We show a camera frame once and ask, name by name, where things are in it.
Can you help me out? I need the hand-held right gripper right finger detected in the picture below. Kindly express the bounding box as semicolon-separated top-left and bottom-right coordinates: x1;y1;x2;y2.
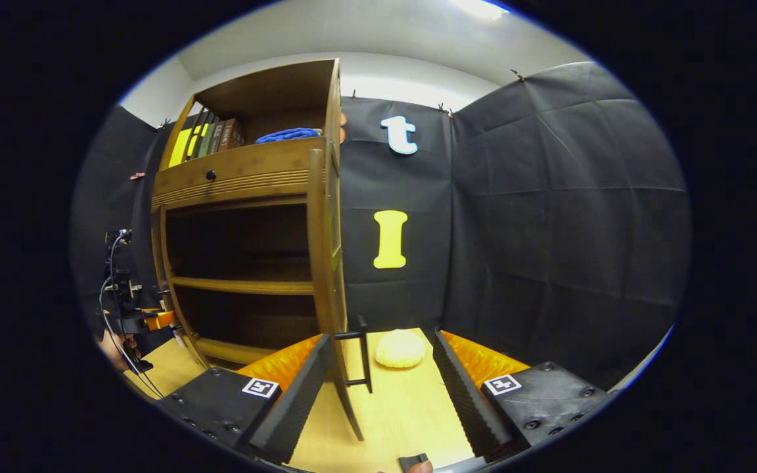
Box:
432;328;616;462

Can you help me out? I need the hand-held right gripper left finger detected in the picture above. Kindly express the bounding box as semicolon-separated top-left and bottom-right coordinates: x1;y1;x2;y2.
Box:
158;333;334;466

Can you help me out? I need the wooden shoe cabinet door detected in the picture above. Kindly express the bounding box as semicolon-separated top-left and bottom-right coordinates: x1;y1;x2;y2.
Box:
306;148;366;441
149;197;185;355

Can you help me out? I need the black door handle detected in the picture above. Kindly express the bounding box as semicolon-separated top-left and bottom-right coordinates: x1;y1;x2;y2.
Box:
334;315;374;395

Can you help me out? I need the wooden double-door shoe cabinet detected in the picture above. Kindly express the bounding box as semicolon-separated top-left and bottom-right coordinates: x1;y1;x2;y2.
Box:
150;58;348;369

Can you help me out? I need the cream knitted ball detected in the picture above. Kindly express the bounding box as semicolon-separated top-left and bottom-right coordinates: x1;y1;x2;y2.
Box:
375;329;426;369

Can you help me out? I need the reddish brown book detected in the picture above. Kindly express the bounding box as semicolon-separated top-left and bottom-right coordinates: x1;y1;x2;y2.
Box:
219;118;245;152

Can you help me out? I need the blue folded towel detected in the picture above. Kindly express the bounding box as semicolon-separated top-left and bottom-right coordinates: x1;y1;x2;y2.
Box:
255;127;322;144

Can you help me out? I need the black cable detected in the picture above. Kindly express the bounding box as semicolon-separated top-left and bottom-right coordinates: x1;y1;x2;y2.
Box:
98;231;164;399

